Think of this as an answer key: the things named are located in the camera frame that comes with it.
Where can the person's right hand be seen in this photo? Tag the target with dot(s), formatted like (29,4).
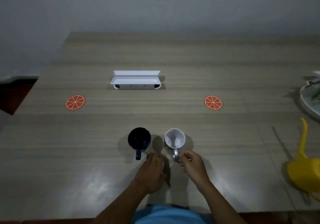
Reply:
(193,166)

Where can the person's left hand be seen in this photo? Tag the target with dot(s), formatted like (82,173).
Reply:
(150,173)

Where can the white mug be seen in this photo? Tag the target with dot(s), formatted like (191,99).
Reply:
(175,141)

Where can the dark blue mug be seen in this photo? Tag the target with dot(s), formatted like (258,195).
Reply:
(139,140)

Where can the orange slice coaster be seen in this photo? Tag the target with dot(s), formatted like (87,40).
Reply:
(213,102)
(75,102)

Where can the person's right forearm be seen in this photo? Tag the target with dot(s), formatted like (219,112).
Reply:
(217,203)

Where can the person's left forearm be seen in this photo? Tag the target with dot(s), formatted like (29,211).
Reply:
(120,206)

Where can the person's light blue shirt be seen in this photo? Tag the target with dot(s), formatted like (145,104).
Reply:
(170,215)

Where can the white desktop socket box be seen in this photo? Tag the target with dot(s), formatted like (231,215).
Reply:
(135,80)

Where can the yellow watering can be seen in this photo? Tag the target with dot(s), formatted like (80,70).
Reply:
(305,166)

